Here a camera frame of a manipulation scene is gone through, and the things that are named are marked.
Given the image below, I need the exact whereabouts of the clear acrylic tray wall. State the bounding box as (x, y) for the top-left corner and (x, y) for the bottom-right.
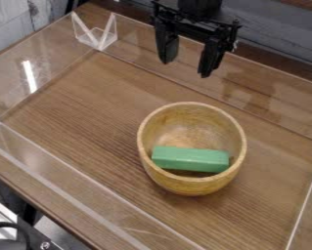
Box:
(0, 119), (200, 250)

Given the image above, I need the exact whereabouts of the black cable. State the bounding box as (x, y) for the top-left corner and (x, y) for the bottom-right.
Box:
(0, 222), (33, 250)

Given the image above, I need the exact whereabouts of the black metal table frame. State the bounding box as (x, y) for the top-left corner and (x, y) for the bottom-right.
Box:
(19, 203), (77, 250)

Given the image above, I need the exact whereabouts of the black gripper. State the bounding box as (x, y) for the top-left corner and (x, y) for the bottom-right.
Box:
(152, 0), (242, 78)

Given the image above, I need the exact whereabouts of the light wooden bowl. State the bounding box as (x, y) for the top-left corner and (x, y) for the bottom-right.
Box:
(137, 102), (247, 196)

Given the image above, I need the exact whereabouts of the green rectangular block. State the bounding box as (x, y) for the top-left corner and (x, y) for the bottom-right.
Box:
(152, 146), (231, 173)

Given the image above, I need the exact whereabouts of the clear acrylic corner bracket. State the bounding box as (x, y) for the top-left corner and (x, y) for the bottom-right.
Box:
(72, 12), (119, 51)

